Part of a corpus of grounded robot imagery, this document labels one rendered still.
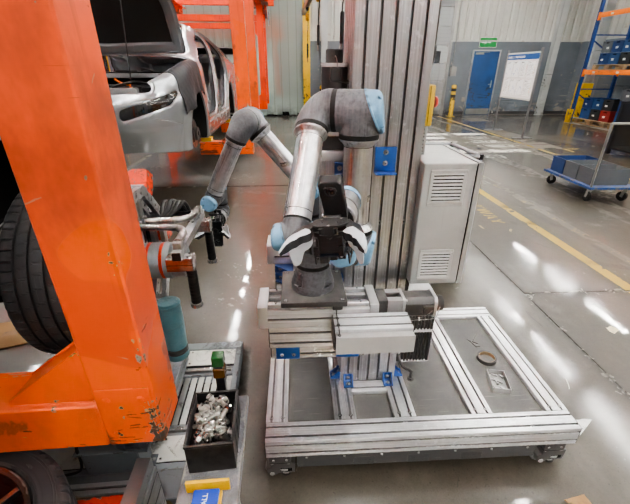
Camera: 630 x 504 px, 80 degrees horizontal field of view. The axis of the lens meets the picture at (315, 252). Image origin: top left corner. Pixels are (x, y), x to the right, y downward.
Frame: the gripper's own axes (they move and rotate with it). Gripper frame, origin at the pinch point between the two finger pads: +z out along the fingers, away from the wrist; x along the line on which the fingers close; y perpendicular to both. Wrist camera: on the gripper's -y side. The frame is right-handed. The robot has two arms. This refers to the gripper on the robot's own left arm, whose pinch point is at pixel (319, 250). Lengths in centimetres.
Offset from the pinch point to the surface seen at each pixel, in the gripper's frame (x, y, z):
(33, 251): 92, 8, -24
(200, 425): 47, 62, -12
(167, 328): 73, 49, -43
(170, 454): 84, 106, -32
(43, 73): 48, -34, -7
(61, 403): 80, 45, -3
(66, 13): 43, -43, -13
